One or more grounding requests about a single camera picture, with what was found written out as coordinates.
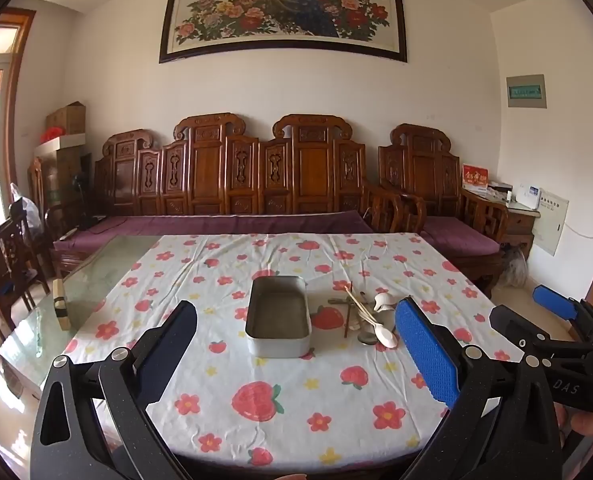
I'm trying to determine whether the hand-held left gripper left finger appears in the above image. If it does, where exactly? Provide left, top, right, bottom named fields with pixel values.
left=30, top=300, right=198, bottom=480

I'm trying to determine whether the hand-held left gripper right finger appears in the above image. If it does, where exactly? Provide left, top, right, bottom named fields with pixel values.
left=394, top=296, right=564, bottom=480

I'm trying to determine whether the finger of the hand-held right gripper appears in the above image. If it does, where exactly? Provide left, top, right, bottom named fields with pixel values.
left=533, top=284, right=593, bottom=347
left=489, top=305, right=584, bottom=361

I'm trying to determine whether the metal spoon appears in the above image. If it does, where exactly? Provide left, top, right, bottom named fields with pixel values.
left=353, top=310, right=379, bottom=346

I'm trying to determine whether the pale wooden chopstick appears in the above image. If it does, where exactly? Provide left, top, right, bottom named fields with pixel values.
left=345, top=285, right=377, bottom=322
left=349, top=290, right=381, bottom=325

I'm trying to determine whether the rectangular metal tin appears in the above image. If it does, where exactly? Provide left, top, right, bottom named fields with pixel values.
left=245, top=276, right=312, bottom=359

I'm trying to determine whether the person's right hand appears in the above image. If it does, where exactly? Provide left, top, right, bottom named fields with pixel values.
left=569, top=406, right=593, bottom=442

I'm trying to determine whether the clear plastic bag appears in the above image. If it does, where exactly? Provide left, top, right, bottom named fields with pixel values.
left=501, top=247, right=528, bottom=288

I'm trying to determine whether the white ceramic spoon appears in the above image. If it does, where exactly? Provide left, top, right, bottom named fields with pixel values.
left=373, top=292, right=398, bottom=331

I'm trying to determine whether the wooden side table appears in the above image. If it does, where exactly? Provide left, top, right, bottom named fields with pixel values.
left=496, top=195, right=541, bottom=261

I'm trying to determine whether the purple armchair cushion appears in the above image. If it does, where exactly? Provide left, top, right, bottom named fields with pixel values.
left=421, top=216, right=501, bottom=257

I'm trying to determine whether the white desk telephone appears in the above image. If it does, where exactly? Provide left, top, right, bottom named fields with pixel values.
left=516, top=183, right=542, bottom=206

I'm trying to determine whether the long purple sofa cushion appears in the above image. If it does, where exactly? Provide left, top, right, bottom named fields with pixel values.
left=54, top=214, right=374, bottom=253

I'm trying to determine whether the floral strawberry tablecloth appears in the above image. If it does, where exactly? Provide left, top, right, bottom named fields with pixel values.
left=64, top=232, right=527, bottom=466

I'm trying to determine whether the carved wooden sofa bench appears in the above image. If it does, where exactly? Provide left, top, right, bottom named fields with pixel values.
left=51, top=112, right=427, bottom=281

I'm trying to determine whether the dark wooden chair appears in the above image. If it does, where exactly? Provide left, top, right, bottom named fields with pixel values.
left=0, top=200, right=52, bottom=361

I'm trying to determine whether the carved wooden armchair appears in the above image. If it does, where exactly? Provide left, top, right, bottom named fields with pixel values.
left=376, top=123, right=509, bottom=296

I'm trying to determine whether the white plastic bag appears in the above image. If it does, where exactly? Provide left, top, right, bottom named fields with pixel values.
left=9, top=182, right=42, bottom=241

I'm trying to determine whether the wooden glass cabinet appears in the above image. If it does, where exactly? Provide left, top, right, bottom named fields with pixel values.
left=32, top=134, right=93, bottom=241

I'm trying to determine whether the brown cardboard box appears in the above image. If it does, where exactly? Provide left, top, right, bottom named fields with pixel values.
left=45, top=102, right=87, bottom=136

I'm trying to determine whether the framed peacock flower painting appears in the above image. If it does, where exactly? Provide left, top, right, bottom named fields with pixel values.
left=159, top=0, right=408, bottom=64

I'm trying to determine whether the white wall cabinet door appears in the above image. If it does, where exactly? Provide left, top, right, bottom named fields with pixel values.
left=532, top=191, right=570, bottom=257

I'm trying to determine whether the grey wall panel box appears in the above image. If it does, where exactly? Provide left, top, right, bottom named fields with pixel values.
left=506, top=74, right=548, bottom=110

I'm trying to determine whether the wooden door frame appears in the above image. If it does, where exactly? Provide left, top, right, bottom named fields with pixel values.
left=0, top=7, right=37, bottom=201

